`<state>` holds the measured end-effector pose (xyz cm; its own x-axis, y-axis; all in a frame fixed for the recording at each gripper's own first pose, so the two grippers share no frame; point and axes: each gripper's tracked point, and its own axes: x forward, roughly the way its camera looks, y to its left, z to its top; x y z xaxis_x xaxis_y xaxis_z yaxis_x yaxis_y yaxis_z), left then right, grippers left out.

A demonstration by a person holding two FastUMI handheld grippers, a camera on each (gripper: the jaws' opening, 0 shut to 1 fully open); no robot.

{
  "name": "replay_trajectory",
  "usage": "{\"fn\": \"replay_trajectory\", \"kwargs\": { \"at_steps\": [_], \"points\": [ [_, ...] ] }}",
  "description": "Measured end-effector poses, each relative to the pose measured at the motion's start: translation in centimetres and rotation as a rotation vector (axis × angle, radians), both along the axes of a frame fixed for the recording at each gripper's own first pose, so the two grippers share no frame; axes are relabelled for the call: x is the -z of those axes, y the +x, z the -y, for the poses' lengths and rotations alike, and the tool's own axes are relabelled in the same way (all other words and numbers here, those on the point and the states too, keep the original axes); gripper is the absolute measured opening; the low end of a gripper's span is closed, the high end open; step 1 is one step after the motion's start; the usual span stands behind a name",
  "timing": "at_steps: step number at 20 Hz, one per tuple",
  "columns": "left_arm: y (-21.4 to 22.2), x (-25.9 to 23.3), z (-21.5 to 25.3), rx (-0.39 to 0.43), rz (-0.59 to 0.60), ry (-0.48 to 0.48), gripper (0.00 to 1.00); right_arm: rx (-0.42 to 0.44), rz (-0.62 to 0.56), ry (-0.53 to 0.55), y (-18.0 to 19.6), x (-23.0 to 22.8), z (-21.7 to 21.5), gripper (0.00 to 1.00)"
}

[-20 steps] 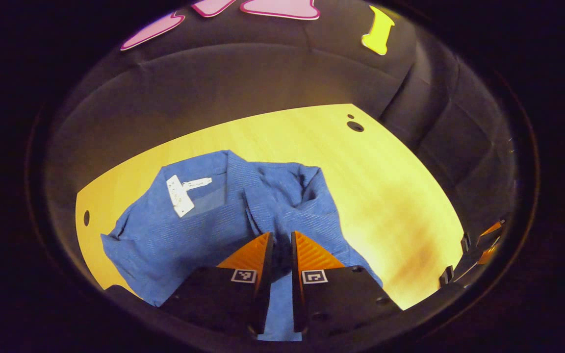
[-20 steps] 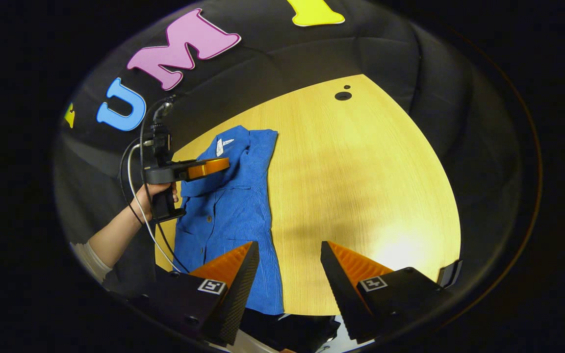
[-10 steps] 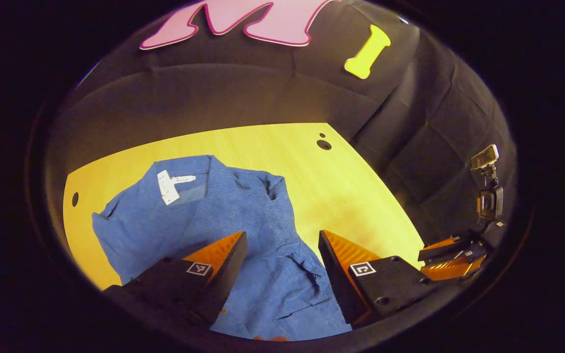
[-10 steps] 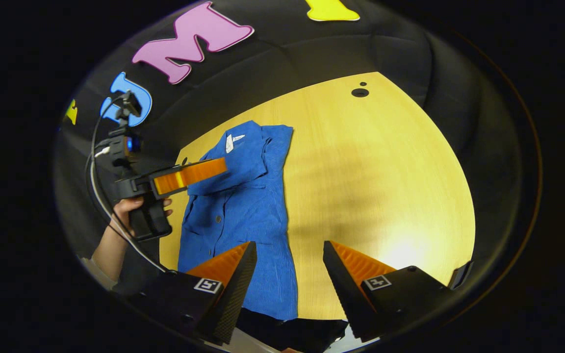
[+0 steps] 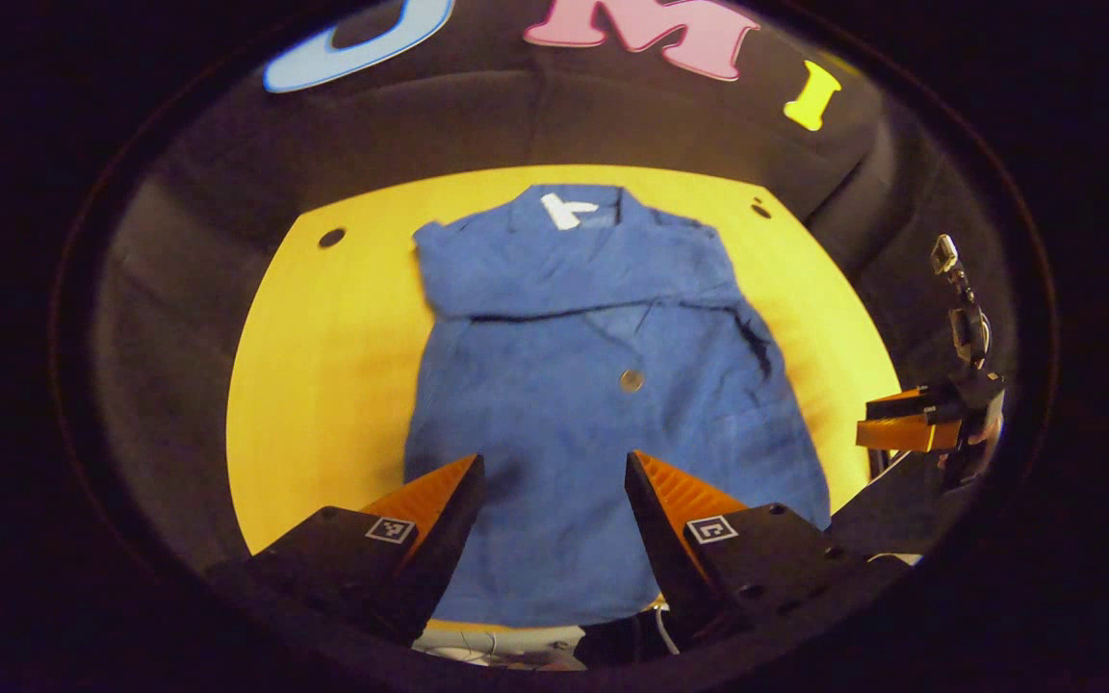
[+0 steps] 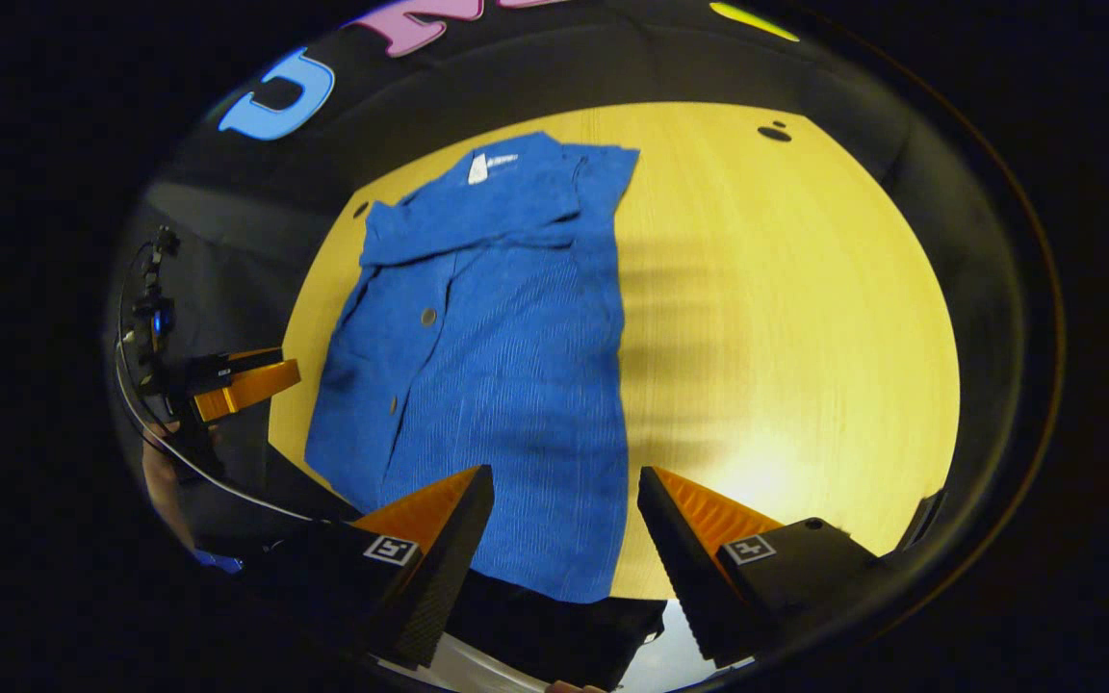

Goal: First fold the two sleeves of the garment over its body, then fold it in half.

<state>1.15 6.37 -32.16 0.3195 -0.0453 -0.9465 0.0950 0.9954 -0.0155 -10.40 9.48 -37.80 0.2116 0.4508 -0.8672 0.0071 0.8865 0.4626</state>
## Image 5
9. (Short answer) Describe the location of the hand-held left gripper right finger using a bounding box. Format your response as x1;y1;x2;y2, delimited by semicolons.
624;449;912;646

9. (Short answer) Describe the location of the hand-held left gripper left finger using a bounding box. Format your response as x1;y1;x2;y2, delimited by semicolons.
208;454;486;648

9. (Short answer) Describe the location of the blue button shirt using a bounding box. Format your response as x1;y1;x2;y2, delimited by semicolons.
403;183;833;629

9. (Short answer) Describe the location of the black backdrop cloth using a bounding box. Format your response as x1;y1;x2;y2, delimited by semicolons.
92;0;1018;569

